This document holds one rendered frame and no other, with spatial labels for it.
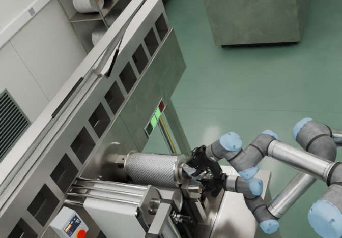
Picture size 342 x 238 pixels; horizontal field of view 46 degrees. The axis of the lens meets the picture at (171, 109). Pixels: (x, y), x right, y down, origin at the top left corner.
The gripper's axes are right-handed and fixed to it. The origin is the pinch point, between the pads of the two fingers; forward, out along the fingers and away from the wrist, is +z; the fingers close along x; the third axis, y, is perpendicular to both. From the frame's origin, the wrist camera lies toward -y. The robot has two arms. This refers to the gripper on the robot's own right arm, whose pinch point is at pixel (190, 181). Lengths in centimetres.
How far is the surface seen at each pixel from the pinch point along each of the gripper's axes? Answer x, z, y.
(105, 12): -245, 206, -36
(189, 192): 11.1, -5.7, 6.7
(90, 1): -241, 217, -18
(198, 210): 11.3, -6.3, -6.9
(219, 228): 11.6, -14.2, -19.0
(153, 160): 6.9, 8.9, 22.2
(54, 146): 30, 31, 55
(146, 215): 35.7, -1.5, 24.8
